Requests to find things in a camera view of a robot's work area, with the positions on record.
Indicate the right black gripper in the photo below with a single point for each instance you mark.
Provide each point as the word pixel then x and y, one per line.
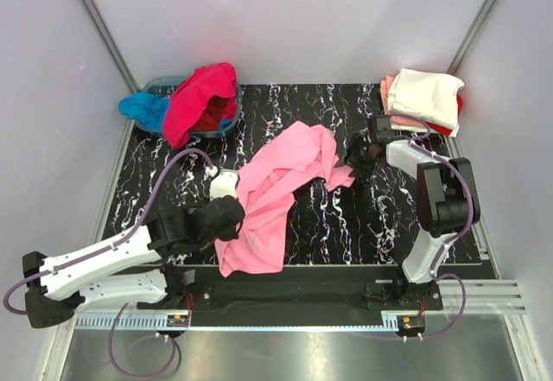
pixel 357 156

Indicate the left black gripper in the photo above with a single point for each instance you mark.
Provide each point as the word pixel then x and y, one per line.
pixel 233 219

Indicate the light pink t-shirt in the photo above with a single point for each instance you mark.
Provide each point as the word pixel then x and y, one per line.
pixel 266 189

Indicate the blue plastic basket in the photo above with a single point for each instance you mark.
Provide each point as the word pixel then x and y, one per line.
pixel 164 86

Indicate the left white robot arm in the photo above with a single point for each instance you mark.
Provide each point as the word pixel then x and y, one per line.
pixel 127 268

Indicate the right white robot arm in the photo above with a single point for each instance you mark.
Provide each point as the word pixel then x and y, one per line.
pixel 447 205

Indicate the peach folded t-shirt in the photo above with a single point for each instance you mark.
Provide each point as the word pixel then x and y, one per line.
pixel 410 94

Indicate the white folded t-shirt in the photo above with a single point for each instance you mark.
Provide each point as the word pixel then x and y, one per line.
pixel 447 87

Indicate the red folded t-shirt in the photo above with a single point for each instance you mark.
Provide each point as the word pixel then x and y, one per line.
pixel 449 130

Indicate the dark red t-shirt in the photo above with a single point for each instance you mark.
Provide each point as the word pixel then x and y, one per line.
pixel 218 114

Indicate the magenta t-shirt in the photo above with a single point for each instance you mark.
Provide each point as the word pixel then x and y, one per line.
pixel 190 99

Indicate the blue t-shirt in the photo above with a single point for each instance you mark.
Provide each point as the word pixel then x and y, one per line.
pixel 146 110

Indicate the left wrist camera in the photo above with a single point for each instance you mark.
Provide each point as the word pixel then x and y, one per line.
pixel 224 184

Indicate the white slotted cable duct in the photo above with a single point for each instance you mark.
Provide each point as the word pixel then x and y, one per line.
pixel 167 322

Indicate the aluminium front rail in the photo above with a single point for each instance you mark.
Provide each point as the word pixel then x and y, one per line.
pixel 497 296

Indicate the right aluminium corner post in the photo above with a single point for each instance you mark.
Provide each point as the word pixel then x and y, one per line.
pixel 470 38

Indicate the aluminium corner post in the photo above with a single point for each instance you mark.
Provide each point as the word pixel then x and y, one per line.
pixel 470 38
pixel 92 11

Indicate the left aluminium corner post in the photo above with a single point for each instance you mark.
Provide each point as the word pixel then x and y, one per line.
pixel 92 11

